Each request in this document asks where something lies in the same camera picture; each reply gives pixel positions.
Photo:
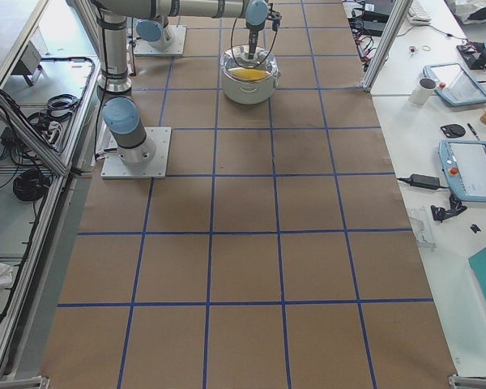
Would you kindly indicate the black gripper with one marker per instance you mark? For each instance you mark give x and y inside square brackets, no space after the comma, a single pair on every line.
[253,39]

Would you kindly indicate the glass pot lid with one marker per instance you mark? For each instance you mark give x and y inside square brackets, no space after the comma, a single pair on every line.
[237,56]

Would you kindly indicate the yellow corn cob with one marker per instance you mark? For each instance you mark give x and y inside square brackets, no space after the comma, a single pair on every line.
[248,74]

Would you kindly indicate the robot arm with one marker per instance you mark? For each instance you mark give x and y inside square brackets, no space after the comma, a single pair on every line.
[110,24]
[156,34]

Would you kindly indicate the pale green electric pot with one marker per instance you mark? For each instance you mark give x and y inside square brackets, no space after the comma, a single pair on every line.
[249,93]

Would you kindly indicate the white mug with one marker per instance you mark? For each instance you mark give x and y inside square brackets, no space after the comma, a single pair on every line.
[423,90]

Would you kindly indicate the far teach pendant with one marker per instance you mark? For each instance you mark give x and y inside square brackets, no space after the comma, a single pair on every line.
[455,84]

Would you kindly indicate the teach pendant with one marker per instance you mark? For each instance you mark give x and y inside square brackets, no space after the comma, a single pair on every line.
[455,84]
[464,166]

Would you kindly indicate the black round disc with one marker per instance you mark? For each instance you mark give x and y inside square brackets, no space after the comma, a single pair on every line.
[453,131]

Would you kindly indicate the brown paper table mat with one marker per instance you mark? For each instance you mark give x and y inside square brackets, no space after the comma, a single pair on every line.
[276,253]

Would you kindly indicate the grey metal box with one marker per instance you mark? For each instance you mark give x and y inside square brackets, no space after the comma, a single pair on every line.
[29,64]

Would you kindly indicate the black power brick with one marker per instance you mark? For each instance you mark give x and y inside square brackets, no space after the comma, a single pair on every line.
[423,181]

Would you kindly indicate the black pen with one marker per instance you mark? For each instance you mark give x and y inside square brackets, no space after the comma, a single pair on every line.
[473,131]

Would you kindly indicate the black clamp part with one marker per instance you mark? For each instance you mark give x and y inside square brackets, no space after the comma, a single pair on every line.
[456,207]

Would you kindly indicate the near teach pendant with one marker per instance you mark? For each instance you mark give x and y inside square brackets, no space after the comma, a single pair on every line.
[464,166]

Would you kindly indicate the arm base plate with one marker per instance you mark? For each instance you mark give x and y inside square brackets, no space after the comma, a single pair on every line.
[148,160]
[176,49]

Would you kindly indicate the aluminium frame post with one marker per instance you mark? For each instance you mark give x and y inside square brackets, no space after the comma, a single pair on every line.
[391,30]

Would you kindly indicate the clear plastic bracket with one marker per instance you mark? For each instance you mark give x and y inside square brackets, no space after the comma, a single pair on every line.
[421,227]

